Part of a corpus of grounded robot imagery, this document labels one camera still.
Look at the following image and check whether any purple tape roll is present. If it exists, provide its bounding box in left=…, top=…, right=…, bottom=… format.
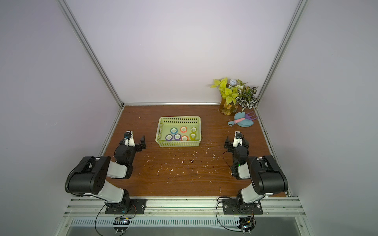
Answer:
left=173, top=133, right=181, bottom=141
left=165, top=134, right=173, bottom=142

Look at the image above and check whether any green perforated storage basket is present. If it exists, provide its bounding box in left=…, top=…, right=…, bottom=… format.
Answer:
left=155, top=116, right=202, bottom=147

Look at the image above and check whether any blue tape roll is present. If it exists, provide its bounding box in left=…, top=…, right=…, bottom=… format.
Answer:
left=170, top=127, right=178, bottom=134

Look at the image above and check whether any red tape roll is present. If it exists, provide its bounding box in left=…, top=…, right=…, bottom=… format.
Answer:
left=180, top=126, right=188, bottom=133
left=181, top=135, right=189, bottom=141

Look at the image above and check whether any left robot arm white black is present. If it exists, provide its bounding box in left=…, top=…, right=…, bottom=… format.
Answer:
left=65, top=131, right=147, bottom=215

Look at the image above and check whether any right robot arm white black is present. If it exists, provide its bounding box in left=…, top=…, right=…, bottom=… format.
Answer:
left=222, top=132, right=288, bottom=215

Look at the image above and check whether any pink purple toy rake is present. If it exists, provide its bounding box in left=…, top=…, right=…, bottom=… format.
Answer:
left=234, top=111, right=258, bottom=124

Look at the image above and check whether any amber vase with flowers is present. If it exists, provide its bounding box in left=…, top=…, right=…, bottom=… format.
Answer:
left=219, top=99, right=239, bottom=116

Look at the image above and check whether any green leafy plant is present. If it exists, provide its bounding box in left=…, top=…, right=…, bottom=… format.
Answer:
left=211, top=77, right=260, bottom=111

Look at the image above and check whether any left controller board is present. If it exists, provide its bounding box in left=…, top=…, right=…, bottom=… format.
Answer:
left=113, top=217, right=131, bottom=236

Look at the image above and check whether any controller board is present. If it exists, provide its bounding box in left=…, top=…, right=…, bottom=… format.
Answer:
left=238, top=216, right=256, bottom=234
left=113, top=217, right=131, bottom=236

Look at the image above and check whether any right controller board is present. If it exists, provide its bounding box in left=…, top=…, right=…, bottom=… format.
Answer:
left=238, top=216, right=256, bottom=234

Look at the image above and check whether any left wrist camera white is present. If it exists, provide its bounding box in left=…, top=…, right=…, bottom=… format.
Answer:
left=124, top=130, right=135, bottom=147

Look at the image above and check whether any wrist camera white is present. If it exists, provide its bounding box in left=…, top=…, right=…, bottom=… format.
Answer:
left=233, top=131, right=243, bottom=148
left=124, top=130, right=135, bottom=147

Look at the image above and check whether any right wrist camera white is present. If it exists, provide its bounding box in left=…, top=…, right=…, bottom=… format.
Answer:
left=233, top=131, right=243, bottom=148

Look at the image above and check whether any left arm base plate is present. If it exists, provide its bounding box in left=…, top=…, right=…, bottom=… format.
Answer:
left=105, top=198, right=147, bottom=215

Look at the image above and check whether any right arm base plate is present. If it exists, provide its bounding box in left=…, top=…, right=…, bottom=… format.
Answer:
left=220, top=198, right=263, bottom=215

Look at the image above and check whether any aluminium front rail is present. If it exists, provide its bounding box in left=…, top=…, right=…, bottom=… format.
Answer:
left=64, top=197, right=306, bottom=217

